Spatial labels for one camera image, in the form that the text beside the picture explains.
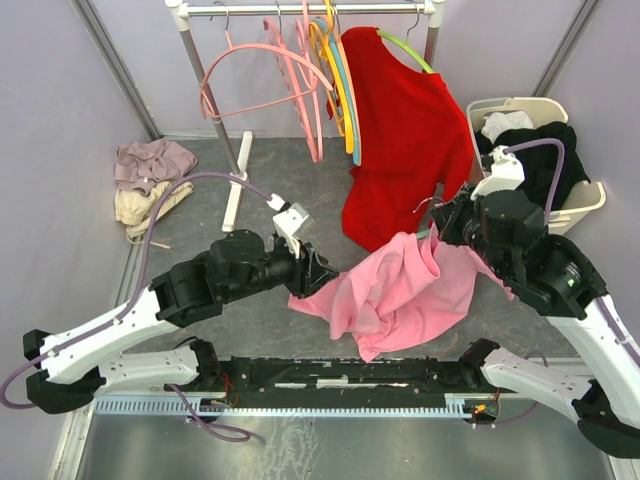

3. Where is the black garment in basket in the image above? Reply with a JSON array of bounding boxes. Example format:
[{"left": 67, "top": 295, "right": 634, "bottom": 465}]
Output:
[{"left": 475, "top": 122, "right": 589, "bottom": 210}]

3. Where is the beige crumpled garment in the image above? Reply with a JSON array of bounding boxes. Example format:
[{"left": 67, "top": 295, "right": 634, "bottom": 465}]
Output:
[{"left": 114, "top": 181, "right": 193, "bottom": 245}]

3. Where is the white metal clothes rack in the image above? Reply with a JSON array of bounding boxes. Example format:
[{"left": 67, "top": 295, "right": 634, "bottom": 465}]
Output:
[{"left": 166, "top": 1, "right": 444, "bottom": 233}]

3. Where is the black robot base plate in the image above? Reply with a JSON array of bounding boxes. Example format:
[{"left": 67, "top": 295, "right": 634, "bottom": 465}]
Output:
[{"left": 180, "top": 357, "right": 497, "bottom": 407}]

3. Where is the light blue hanger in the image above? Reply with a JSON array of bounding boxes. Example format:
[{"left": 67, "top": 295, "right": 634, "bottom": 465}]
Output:
[{"left": 329, "top": 28, "right": 362, "bottom": 167}]

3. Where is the light blue cable duct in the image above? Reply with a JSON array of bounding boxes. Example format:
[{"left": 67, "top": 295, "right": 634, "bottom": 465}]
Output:
[{"left": 94, "top": 395, "right": 472, "bottom": 420}]

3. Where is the red t shirt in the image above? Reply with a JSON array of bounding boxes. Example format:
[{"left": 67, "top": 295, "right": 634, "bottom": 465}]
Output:
[{"left": 341, "top": 27, "right": 474, "bottom": 252}]

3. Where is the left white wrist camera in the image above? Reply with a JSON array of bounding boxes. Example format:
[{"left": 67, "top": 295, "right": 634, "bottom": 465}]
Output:
[{"left": 267, "top": 193, "right": 312, "bottom": 258}]

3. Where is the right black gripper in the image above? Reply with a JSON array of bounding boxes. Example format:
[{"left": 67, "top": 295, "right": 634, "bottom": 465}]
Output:
[{"left": 431, "top": 182, "right": 512, "bottom": 279}]

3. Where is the pink hanger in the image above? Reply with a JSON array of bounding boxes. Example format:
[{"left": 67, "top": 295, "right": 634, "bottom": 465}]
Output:
[
  {"left": 263, "top": 1, "right": 324, "bottom": 163},
  {"left": 199, "top": 11, "right": 332, "bottom": 119}
]

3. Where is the yellow hanger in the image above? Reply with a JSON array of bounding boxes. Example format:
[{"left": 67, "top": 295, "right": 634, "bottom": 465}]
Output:
[{"left": 308, "top": 1, "right": 353, "bottom": 156}]

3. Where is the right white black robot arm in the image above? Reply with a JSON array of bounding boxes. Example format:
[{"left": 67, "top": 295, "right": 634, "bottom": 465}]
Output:
[{"left": 432, "top": 190, "right": 639, "bottom": 459}]

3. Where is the cream laundry basket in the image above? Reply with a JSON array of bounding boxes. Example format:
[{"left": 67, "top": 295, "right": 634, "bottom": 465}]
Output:
[{"left": 466, "top": 97, "right": 606, "bottom": 235}]

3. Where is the lime green hanger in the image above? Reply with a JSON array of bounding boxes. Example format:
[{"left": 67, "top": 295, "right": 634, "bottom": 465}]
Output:
[{"left": 377, "top": 12, "right": 435, "bottom": 74}]

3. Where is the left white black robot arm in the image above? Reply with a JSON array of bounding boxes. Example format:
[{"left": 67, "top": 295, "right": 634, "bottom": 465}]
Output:
[{"left": 23, "top": 229, "right": 339, "bottom": 414}]

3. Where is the pink t shirt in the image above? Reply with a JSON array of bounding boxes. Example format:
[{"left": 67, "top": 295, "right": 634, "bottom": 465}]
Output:
[{"left": 288, "top": 233, "right": 483, "bottom": 362}]

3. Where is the mauve crumpled garment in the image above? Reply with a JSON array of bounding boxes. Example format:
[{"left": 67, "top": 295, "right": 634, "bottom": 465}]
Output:
[{"left": 114, "top": 138, "right": 198, "bottom": 196}]

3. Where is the teal wavy hanger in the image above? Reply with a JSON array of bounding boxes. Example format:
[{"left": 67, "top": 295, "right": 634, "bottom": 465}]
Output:
[{"left": 413, "top": 196, "right": 445, "bottom": 240}]

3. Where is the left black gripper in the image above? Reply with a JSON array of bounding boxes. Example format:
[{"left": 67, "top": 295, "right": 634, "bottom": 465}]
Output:
[{"left": 224, "top": 235, "right": 341, "bottom": 304}]

